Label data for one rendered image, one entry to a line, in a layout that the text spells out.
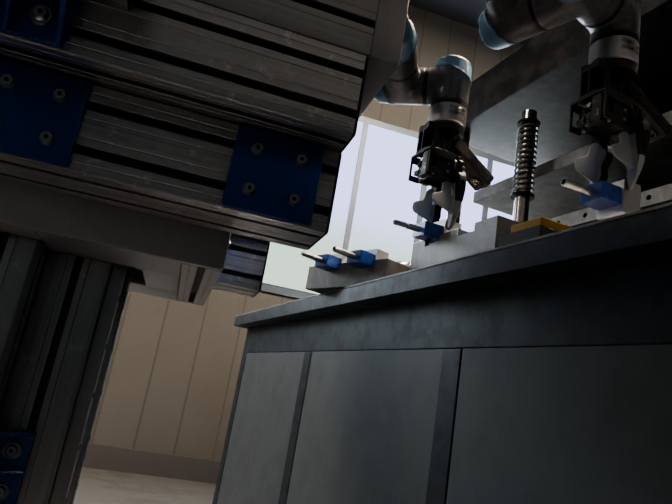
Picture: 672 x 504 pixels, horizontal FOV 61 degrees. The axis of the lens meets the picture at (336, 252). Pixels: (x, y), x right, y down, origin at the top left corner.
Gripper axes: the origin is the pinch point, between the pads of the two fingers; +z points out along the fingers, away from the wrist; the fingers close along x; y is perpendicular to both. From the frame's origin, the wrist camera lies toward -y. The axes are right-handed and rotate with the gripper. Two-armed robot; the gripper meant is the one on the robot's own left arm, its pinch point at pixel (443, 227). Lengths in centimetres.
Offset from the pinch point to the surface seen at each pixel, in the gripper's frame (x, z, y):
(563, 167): -56, -58, -82
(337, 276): -24.4, 8.9, 10.1
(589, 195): 28.7, -0.7, -6.8
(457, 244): 8.5, 5.6, 2.1
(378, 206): -239, -95, -98
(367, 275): -15.2, 9.2, 7.3
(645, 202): -20, -34, -79
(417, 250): -5.0, 4.3, 2.1
